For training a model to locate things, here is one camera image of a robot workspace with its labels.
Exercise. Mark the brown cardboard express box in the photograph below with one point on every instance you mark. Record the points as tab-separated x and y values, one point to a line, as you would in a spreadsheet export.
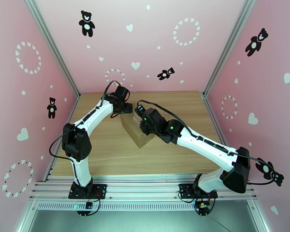
137	137

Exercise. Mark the black board with yellow connector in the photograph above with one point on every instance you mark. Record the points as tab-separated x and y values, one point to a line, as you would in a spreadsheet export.
203	207

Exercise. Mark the aluminium corner post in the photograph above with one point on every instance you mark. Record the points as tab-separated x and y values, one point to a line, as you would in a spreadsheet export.
228	45
53	45

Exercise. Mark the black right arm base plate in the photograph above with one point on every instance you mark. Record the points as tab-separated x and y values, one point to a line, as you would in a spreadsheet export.
183	190

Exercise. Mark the perforated metal vent strip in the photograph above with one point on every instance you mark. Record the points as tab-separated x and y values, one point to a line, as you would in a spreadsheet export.
140	206

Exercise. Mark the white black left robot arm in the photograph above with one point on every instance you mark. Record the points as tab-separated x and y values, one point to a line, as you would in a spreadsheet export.
96	113

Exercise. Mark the small black circuit board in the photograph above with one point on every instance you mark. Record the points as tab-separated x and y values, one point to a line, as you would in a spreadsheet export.
89	205

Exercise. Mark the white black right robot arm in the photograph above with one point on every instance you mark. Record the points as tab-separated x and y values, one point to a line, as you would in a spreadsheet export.
207	146

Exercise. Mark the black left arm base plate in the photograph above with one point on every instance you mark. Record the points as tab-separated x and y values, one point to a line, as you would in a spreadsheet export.
101	190

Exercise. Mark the aluminium mounting rail frame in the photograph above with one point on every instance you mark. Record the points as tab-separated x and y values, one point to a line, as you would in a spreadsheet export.
145	187

